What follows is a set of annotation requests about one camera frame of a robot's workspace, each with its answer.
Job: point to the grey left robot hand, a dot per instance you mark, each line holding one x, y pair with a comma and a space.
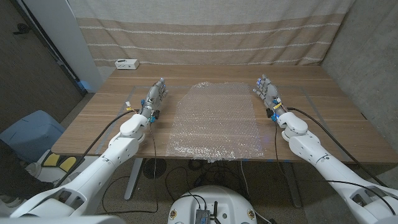
154, 98

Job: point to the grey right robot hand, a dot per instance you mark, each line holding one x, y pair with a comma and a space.
270, 93

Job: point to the clear bubble wrap sheet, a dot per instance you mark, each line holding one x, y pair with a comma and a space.
214, 124

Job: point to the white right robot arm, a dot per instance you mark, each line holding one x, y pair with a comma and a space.
311, 149

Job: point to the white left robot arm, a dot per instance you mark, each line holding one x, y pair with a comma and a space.
102, 168

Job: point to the white power strip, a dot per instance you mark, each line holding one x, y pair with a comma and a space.
127, 64

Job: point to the round black floor fan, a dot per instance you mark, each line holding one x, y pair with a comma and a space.
154, 168

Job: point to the white table leg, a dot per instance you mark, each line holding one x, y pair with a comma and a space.
133, 180

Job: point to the grey table leg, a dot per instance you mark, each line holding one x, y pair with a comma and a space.
292, 186

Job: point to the white partition panel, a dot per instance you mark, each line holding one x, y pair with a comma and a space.
62, 37

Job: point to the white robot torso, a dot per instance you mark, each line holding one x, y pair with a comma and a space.
224, 202

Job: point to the yellow and black foot pedal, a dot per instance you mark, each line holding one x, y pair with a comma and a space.
51, 159

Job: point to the small grey electronics box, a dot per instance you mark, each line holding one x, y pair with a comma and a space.
202, 217

